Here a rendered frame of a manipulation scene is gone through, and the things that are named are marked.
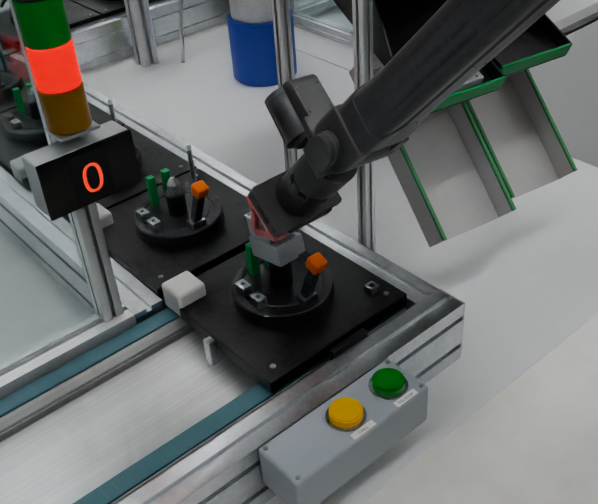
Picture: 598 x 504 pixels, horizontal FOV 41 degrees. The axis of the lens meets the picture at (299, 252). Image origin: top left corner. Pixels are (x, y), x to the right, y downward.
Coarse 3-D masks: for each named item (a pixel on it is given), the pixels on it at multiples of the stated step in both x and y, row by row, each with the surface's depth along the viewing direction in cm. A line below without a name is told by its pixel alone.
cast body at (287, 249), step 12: (252, 240) 106; (264, 240) 103; (288, 240) 103; (300, 240) 104; (252, 252) 108; (264, 252) 105; (276, 252) 102; (288, 252) 103; (300, 252) 105; (276, 264) 104
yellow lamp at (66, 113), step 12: (48, 96) 87; (60, 96) 87; (72, 96) 88; (84, 96) 89; (48, 108) 88; (60, 108) 88; (72, 108) 88; (84, 108) 90; (48, 120) 89; (60, 120) 89; (72, 120) 89; (84, 120) 90; (60, 132) 90; (72, 132) 90
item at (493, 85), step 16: (336, 0) 112; (384, 0) 114; (400, 0) 115; (416, 0) 115; (432, 0) 114; (352, 16) 110; (384, 16) 112; (400, 16) 113; (416, 16) 113; (384, 32) 105; (400, 32) 111; (416, 32) 112; (384, 48) 106; (400, 48) 109; (384, 64) 107; (496, 80) 106; (464, 96) 105; (432, 112) 104
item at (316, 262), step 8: (304, 256) 101; (312, 256) 100; (320, 256) 100; (312, 264) 99; (320, 264) 99; (312, 272) 100; (320, 272) 102; (304, 280) 103; (312, 280) 102; (304, 288) 104; (312, 288) 104; (304, 296) 105
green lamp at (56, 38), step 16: (48, 0) 82; (16, 16) 83; (32, 16) 82; (48, 16) 82; (64, 16) 84; (32, 32) 83; (48, 32) 83; (64, 32) 84; (32, 48) 84; (48, 48) 84
